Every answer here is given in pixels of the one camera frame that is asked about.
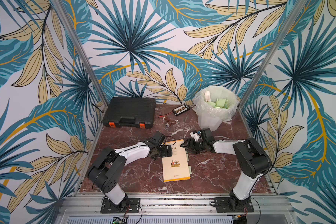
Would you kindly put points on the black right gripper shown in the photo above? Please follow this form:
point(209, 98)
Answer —
point(192, 144)

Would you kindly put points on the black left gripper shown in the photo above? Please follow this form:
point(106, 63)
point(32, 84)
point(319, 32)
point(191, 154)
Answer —
point(165, 153)

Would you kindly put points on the Chinese picture book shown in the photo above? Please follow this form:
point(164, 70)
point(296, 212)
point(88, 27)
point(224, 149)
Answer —
point(175, 167)

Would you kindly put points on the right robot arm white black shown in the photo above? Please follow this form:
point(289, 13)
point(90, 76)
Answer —
point(253, 160)

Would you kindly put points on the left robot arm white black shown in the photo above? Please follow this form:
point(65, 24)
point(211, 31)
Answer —
point(106, 170)

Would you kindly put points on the black terminal board with connectors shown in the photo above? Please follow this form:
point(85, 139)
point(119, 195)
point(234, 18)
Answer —
point(180, 110)

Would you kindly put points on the black plastic tool case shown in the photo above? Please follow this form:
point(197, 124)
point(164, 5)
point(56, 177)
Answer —
point(130, 112)

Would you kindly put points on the white bin with plastic bag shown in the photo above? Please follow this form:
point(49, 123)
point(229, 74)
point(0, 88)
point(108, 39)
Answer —
point(215, 105)

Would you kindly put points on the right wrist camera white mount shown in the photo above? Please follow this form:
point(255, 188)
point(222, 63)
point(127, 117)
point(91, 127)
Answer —
point(196, 136)

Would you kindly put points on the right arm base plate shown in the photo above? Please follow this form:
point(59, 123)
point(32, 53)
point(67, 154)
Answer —
point(232, 205)

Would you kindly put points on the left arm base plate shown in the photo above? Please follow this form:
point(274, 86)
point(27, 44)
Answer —
point(128, 205)

